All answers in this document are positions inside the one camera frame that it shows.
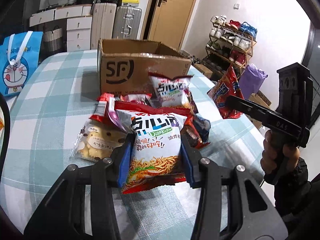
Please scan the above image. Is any large noodle snack bag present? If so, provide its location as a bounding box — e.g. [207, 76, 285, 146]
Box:
[114, 101, 191, 194]

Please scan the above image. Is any blue Doraemon bag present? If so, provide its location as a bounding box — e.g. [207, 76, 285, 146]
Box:
[0, 31, 43, 96]

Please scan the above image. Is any SF cardboard box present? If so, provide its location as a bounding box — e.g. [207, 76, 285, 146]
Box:
[97, 39, 191, 95]

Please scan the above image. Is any white drawer desk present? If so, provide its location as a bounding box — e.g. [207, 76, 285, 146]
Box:
[29, 4, 92, 52]

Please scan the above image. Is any small noodle snack bag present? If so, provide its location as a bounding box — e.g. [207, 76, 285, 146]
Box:
[148, 72, 193, 109]

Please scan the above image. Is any woven laundry basket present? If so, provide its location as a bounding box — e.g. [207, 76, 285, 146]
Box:
[43, 25, 63, 56]

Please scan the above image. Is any purple candy bag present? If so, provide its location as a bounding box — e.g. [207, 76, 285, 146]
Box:
[107, 97, 126, 132]

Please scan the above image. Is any clear cookie bag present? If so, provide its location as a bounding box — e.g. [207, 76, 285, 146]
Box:
[73, 120, 127, 161]

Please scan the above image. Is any red barcode snack pack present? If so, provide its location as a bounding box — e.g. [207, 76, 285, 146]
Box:
[181, 115, 210, 150]

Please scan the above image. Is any red white small packet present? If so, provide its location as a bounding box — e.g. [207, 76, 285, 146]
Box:
[120, 94, 152, 106]

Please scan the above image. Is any small cardboard box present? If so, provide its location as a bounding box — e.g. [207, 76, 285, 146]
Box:
[247, 91, 271, 129]

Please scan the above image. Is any red snack bag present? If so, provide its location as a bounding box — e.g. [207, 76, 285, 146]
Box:
[207, 65, 244, 119]

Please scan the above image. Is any wooden door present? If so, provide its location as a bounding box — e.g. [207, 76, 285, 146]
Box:
[148, 0, 196, 50]

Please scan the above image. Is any right hand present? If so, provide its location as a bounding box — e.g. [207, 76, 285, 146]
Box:
[260, 130, 300, 174]

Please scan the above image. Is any wooden shoe rack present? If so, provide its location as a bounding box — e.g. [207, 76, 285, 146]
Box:
[205, 15, 258, 76]

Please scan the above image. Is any beige suitcase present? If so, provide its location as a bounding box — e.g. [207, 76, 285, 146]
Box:
[90, 3, 117, 49]

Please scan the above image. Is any silver suitcase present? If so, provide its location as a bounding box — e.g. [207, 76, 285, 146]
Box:
[112, 5, 142, 40]

